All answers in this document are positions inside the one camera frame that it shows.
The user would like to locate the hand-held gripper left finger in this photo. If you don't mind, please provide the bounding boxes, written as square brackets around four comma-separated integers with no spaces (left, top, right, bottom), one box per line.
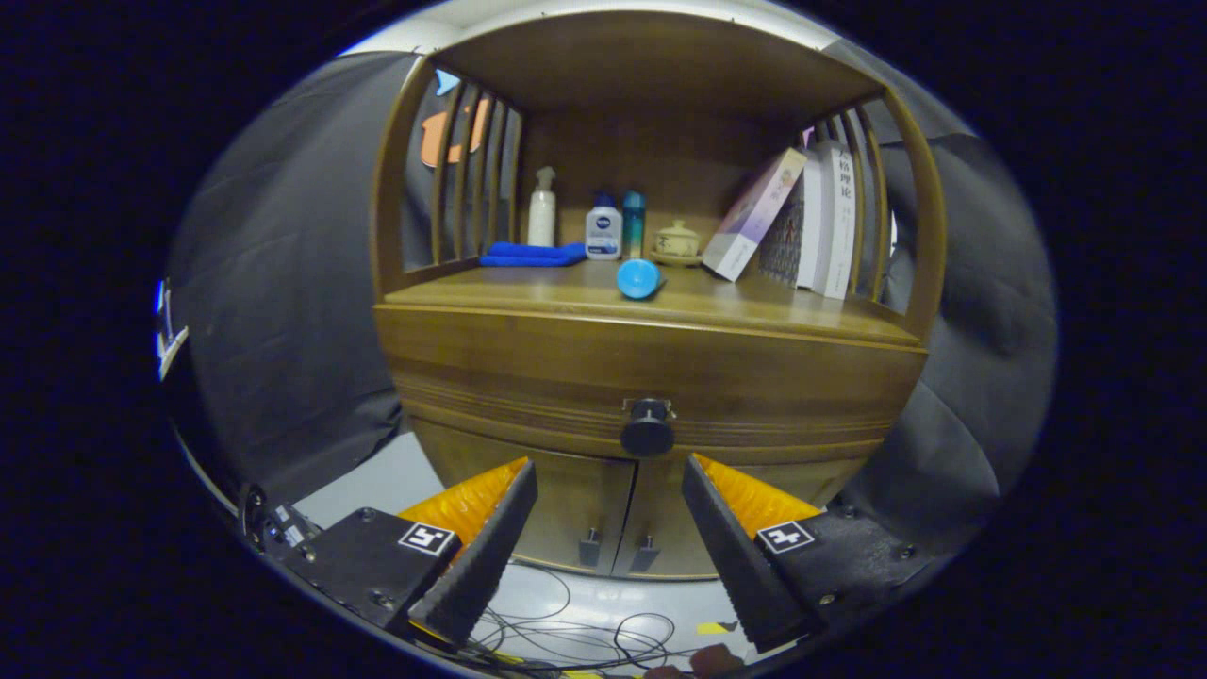
[281,457,539,650]

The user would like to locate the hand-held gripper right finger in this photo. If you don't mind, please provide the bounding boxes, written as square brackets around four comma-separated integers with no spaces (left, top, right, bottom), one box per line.
[682,454,933,655]

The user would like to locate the wooden drawer with black knob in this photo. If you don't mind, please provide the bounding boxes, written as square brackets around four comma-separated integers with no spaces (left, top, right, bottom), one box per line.
[382,306,930,463]

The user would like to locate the blue squeeze tube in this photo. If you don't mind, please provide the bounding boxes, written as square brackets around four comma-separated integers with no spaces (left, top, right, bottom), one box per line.
[616,259,668,301]

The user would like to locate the wooden cabinet door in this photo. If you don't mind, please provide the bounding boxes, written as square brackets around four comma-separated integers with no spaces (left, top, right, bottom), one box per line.
[613,457,868,581]
[415,420,637,576]

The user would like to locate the wooden countertop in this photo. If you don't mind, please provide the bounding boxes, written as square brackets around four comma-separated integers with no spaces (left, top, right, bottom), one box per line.
[377,259,927,352]

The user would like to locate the wooden cabinet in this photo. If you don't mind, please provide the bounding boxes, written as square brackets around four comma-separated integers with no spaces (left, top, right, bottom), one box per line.
[371,9,947,581]

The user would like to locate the black electronic device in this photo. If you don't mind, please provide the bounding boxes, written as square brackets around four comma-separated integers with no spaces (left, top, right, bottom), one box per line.
[240,484,322,557]

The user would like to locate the blue folded cloth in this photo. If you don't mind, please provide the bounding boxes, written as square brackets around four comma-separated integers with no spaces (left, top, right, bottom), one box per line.
[479,241,587,268]

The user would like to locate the dark patterned book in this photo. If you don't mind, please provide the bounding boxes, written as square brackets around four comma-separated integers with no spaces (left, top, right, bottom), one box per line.
[758,193,804,287]

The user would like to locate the beige lidded ceramic cup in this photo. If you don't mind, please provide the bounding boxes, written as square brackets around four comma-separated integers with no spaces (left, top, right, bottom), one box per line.
[649,219,703,267]

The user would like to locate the plain white book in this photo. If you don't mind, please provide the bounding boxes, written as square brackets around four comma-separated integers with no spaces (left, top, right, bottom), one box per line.
[795,146,831,290]

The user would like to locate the black backdrop cloth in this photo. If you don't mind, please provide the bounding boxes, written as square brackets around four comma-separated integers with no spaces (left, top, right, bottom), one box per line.
[160,47,1059,557]

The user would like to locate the purple and white book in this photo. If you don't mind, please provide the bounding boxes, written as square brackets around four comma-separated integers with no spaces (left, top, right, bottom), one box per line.
[702,147,809,283]

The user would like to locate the white pump bottle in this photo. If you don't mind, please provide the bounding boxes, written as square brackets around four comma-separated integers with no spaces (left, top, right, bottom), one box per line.
[527,166,557,248]

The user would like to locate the white lotion bottle blue cap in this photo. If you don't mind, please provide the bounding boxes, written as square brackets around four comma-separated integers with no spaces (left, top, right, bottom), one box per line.
[585,192,623,261]

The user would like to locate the teal slim bottle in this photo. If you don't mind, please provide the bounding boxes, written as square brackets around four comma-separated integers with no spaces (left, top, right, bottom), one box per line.
[621,191,647,260]

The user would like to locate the white book with printed spine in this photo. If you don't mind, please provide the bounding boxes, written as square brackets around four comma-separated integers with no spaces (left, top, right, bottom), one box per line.
[811,140,859,301]

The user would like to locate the black floor cables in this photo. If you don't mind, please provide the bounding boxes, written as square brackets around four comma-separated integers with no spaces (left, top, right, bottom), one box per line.
[467,561,736,678]

